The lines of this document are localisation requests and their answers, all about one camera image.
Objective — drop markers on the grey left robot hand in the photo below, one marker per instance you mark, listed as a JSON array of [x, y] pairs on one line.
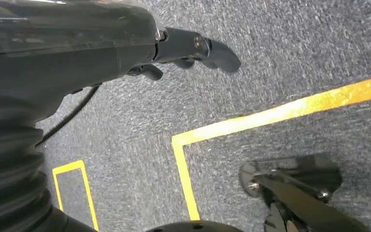
[[60, 60]]

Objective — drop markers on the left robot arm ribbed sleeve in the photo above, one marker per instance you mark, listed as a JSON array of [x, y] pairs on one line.
[[9, 179]]

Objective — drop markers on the black robot body shell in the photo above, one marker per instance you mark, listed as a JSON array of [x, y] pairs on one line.
[[195, 226]]

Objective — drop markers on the yellow floor tape square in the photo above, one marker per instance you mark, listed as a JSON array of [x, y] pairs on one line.
[[268, 117]]

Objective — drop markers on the black robot foot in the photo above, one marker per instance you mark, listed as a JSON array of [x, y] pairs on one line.
[[320, 173]]

